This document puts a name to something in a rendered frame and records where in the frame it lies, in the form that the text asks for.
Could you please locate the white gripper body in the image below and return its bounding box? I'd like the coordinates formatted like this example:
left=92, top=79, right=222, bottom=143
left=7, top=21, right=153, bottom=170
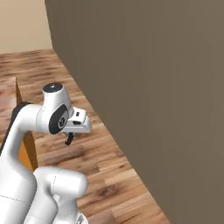
left=62, top=115, right=93, bottom=135

